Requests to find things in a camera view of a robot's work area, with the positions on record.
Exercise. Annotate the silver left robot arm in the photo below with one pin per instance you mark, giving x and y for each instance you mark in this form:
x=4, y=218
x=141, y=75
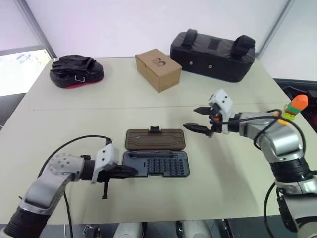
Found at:
x=49, y=178

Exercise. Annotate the orange green toy block stack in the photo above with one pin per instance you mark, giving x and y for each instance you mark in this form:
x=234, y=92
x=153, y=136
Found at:
x=299, y=101

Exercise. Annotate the grey wall post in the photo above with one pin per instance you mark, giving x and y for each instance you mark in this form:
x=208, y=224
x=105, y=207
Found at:
x=37, y=27
x=275, y=27

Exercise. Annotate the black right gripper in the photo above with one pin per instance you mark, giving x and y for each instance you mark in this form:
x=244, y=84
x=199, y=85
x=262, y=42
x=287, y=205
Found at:
x=215, y=114

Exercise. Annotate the black and red pouch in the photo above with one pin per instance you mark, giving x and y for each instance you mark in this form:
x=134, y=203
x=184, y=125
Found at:
x=74, y=72

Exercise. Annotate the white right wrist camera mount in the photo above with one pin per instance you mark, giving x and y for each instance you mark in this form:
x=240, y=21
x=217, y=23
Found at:
x=224, y=101

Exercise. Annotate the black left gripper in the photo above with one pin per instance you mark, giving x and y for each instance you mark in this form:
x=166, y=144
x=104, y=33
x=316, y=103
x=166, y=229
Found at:
x=108, y=174

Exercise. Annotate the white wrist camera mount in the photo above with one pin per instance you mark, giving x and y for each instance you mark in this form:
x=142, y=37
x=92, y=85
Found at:
x=224, y=101
x=106, y=156

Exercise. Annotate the brown cardboard box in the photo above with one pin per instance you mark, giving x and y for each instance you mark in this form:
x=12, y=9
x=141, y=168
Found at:
x=158, y=72

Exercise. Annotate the grey rounded robot leg shell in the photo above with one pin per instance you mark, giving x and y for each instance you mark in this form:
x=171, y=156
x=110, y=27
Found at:
x=196, y=229
x=127, y=230

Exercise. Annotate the thin black hanging bracket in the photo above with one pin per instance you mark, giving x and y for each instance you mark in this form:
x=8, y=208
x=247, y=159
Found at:
x=105, y=191

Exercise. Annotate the open screwdriver bit case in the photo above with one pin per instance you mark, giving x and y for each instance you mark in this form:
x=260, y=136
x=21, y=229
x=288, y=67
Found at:
x=154, y=140

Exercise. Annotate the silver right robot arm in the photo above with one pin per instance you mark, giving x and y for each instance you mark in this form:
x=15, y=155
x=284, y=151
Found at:
x=280, y=138

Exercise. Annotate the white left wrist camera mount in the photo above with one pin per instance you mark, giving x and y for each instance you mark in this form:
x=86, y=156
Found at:
x=106, y=156

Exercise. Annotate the small metal buckle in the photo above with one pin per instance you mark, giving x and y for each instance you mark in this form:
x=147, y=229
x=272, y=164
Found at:
x=90, y=230

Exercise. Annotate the black bin with red trim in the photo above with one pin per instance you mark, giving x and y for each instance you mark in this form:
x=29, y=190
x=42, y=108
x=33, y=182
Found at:
x=307, y=85

